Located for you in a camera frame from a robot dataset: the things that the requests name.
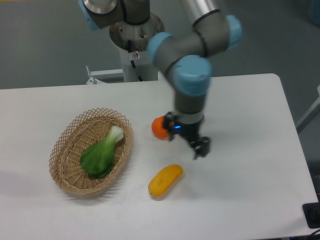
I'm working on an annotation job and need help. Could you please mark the orange tangerine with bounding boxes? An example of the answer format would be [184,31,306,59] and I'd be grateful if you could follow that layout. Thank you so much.
[151,116,169,140]

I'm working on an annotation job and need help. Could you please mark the green bok choy vegetable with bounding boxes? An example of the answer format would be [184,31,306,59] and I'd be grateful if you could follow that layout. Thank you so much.
[80,126,124,179]

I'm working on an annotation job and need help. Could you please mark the yellow mango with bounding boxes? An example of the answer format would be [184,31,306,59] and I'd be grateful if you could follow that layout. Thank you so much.
[148,164,184,198]

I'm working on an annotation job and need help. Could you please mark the white metal frame bracket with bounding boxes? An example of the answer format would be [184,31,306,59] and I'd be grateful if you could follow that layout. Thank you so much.
[85,65,124,85]

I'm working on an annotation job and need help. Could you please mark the white table leg right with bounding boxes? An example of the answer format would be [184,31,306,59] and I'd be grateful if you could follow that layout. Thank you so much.
[295,86,320,134]

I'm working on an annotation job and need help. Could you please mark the woven wicker basket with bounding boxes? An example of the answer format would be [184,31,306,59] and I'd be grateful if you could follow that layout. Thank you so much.
[49,108,134,196]

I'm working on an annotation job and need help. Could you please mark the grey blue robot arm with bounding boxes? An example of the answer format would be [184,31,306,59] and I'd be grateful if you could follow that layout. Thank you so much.
[78,0,243,158]

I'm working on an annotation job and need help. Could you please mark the black cable on pedestal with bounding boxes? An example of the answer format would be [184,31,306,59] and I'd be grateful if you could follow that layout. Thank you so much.
[126,39,145,82]

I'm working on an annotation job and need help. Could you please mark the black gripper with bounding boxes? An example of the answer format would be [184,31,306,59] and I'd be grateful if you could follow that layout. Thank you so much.
[162,111,211,160]

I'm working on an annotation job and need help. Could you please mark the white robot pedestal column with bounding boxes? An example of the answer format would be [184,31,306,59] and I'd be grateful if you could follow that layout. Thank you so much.
[109,13,165,82]

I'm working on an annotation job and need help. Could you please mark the black device at table edge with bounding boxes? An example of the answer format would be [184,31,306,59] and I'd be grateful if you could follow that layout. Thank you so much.
[302,202,320,229]

